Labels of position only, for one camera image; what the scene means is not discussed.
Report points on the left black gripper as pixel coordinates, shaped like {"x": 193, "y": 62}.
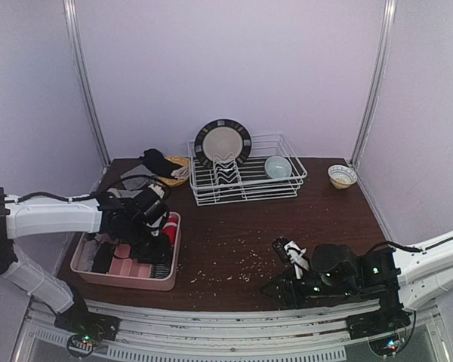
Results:
{"x": 151, "y": 249}

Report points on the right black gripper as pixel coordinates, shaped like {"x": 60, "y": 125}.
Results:
{"x": 291, "y": 288}

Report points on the red white-trimmed underwear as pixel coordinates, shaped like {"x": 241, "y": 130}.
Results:
{"x": 171, "y": 228}

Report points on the striped navy underwear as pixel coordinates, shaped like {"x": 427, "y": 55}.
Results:
{"x": 160, "y": 271}

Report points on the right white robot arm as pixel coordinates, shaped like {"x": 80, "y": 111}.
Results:
{"x": 401, "y": 278}

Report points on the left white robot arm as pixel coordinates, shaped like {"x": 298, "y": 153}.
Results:
{"x": 44, "y": 213}

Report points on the grey striped underwear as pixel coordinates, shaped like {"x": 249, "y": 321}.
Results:
{"x": 137, "y": 177}

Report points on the grey sock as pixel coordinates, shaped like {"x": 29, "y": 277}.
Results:
{"x": 121, "y": 193}

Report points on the black clothing in organizer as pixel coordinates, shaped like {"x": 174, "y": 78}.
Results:
{"x": 103, "y": 259}

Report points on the pink plastic organizer box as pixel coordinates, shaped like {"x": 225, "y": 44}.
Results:
{"x": 124, "y": 272}

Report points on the black sock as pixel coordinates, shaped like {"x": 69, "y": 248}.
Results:
{"x": 156, "y": 162}

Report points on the white cream sock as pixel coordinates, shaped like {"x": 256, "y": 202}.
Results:
{"x": 181, "y": 173}

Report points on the patterned white yellow bowl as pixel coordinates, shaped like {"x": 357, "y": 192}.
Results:
{"x": 342, "y": 177}

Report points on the light blue bowl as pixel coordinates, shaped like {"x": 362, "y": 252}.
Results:
{"x": 277, "y": 167}

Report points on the black rimmed grey plate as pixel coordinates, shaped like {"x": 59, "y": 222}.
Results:
{"x": 222, "y": 139}

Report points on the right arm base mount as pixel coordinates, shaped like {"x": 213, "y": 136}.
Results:
{"x": 388, "y": 331}

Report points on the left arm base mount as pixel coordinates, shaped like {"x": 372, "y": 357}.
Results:
{"x": 88, "y": 332}

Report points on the white wire dish rack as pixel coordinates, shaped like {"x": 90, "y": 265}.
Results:
{"x": 228, "y": 181}

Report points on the left metal frame post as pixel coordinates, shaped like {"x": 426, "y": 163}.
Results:
{"x": 73, "y": 30}

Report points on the metal frame post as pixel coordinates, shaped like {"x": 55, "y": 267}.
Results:
{"x": 376, "y": 80}
{"x": 73, "y": 30}

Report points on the right metal frame post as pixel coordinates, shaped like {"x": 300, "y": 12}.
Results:
{"x": 376, "y": 80}

